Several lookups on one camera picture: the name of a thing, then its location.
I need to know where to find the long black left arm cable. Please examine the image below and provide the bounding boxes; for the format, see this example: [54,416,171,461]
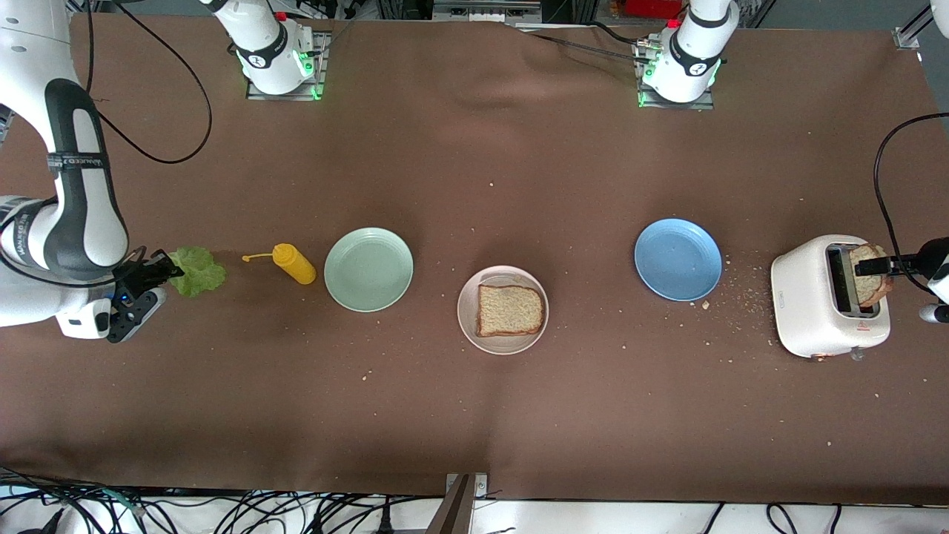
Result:
[873,111,949,294]

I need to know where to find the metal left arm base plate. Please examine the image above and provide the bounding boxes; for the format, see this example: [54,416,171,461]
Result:
[636,37,717,111]

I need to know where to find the beige plate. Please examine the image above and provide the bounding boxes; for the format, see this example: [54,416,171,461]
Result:
[457,266,550,355]

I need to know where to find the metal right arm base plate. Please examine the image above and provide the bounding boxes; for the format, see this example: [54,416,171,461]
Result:
[246,30,328,102]

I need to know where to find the brown bread slice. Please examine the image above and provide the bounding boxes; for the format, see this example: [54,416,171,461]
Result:
[477,284,546,338]
[849,243,895,309]

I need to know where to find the aluminium frame profile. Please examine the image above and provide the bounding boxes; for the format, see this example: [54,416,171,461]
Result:
[893,0,933,51]

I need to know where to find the long black right arm cable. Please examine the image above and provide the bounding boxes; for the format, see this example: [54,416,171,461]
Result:
[85,0,214,165]

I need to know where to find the pale green plate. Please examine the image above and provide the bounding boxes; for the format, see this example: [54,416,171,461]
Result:
[324,227,414,313]

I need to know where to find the red box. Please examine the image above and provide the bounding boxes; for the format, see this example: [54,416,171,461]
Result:
[623,0,684,19]

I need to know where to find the brown tablecloth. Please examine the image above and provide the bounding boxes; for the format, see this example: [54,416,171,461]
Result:
[0,13,949,505]

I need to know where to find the white toaster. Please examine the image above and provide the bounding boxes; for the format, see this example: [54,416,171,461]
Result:
[771,234,892,362]

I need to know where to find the grey metal bracket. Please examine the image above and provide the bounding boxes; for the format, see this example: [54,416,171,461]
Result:
[445,472,489,499]

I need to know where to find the long black arm cable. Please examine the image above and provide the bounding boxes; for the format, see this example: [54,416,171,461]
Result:
[873,111,949,294]
[85,0,214,165]

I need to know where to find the dark metal bar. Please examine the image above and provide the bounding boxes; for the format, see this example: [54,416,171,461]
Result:
[425,475,472,534]

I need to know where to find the blue plate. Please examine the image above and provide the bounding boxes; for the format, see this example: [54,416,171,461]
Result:
[634,218,723,302]

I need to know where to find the yellow mustard squeeze bottle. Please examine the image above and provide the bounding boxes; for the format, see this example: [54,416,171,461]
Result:
[242,243,317,286]

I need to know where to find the grey equipment box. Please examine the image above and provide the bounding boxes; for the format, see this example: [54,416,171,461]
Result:
[432,0,543,23]

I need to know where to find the green lettuce leaf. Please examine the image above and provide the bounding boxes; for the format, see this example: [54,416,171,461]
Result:
[167,246,228,299]

